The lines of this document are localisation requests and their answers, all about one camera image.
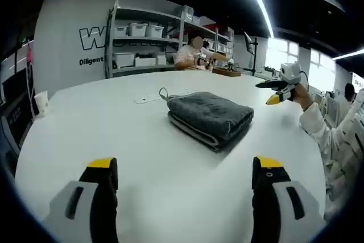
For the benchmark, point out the ceiling light strip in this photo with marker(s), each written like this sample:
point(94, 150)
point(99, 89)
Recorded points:
point(260, 1)

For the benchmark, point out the white flat card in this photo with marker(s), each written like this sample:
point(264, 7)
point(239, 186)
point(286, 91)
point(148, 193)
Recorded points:
point(145, 100)

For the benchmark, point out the bright window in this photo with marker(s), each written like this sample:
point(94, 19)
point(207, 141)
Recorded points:
point(284, 52)

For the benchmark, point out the black stand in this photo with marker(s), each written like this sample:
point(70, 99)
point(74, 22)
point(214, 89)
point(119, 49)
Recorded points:
point(255, 55)

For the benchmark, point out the wooden tray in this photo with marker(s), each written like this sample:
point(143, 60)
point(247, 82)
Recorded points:
point(224, 71)

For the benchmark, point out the row of white storage bins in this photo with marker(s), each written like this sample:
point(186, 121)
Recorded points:
point(136, 28)

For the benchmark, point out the grey metal shelf rack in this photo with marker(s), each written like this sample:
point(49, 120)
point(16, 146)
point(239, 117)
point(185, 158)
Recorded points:
point(142, 14)

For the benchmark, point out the white paper cup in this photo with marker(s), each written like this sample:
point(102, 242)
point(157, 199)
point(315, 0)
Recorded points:
point(41, 103)

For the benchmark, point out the grey towel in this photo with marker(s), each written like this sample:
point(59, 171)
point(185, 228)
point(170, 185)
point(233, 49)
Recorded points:
point(210, 112)

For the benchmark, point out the person in white sleeve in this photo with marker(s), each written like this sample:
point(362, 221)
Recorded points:
point(347, 154)

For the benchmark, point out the black printed panel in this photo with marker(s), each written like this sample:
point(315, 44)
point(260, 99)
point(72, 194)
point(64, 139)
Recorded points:
point(17, 112)

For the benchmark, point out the pink hanging item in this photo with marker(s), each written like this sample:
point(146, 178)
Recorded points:
point(29, 51)

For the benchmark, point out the person's right hand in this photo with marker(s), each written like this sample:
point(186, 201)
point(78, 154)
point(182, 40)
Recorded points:
point(302, 98)

